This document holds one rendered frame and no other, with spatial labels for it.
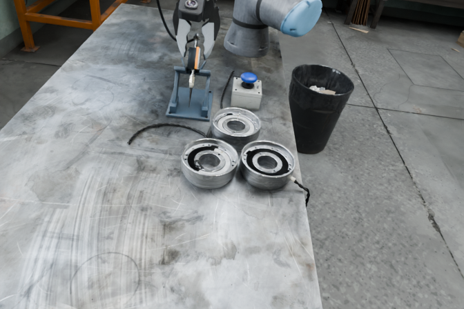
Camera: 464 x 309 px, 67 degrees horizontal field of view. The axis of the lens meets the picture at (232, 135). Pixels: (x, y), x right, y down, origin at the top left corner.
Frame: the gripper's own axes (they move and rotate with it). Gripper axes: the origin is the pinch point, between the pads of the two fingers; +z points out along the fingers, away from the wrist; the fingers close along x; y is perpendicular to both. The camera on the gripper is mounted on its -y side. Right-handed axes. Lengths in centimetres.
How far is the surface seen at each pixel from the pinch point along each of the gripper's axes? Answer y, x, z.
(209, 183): -30.4, -6.4, 9.8
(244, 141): -17.9, -12.7, 9.2
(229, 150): -21.9, -9.6, 8.9
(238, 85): 1.5, -11.1, 7.4
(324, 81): 108, -68, 58
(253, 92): -1.2, -14.8, 7.4
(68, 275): -48, 11, 12
